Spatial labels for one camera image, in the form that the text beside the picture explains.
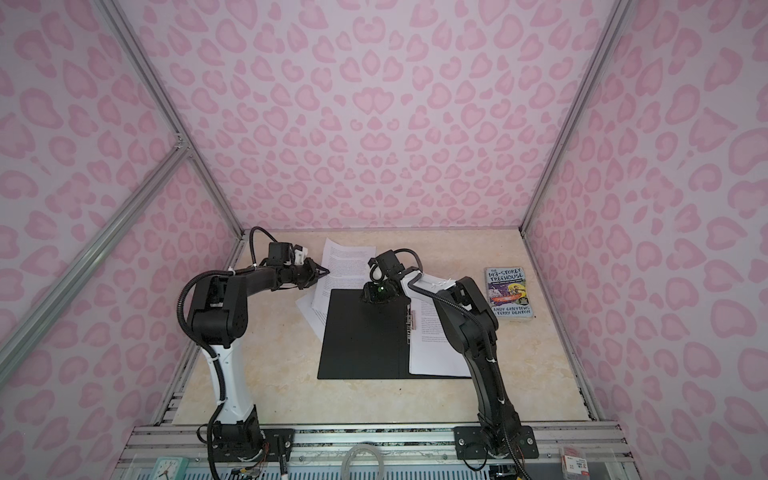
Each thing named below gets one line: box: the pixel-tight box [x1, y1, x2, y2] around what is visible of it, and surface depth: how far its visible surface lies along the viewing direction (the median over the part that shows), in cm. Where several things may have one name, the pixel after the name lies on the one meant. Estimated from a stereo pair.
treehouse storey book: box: [485, 266, 533, 318], surface depth 102 cm
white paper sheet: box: [295, 295, 327, 341], surface depth 99 cm
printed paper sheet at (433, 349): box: [409, 297, 471, 377], surface depth 89 cm
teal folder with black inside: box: [317, 289, 472, 380], surface depth 92 cm
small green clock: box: [149, 456, 189, 480], surface depth 70 cm
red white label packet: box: [559, 446, 590, 480], surface depth 70 cm
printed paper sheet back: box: [312, 238, 377, 322], surface depth 109 cm
